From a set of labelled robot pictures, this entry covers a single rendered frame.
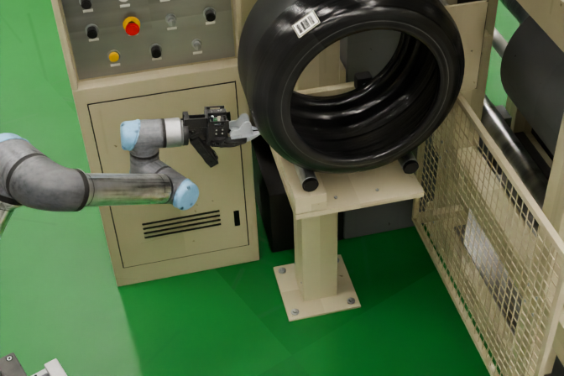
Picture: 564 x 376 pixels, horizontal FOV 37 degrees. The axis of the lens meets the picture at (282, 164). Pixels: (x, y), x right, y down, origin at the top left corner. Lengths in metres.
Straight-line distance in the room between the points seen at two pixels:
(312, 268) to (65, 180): 1.36
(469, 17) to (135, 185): 1.07
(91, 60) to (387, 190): 1.00
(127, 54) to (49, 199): 0.94
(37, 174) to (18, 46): 2.98
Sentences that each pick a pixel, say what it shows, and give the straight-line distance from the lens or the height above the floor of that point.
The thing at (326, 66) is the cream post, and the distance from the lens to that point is 2.51.
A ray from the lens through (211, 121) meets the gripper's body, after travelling 2.19.
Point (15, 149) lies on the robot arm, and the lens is 1.95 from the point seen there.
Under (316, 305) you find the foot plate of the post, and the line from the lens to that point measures 3.15.
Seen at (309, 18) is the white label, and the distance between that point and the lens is 1.98.
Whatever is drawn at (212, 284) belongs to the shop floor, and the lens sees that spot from 3.25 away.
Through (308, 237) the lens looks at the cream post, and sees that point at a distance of 2.93.
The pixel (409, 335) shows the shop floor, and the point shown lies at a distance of 3.09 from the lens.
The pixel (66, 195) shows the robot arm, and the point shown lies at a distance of 1.89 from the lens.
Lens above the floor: 2.39
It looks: 40 degrees down
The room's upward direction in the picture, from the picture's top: 2 degrees counter-clockwise
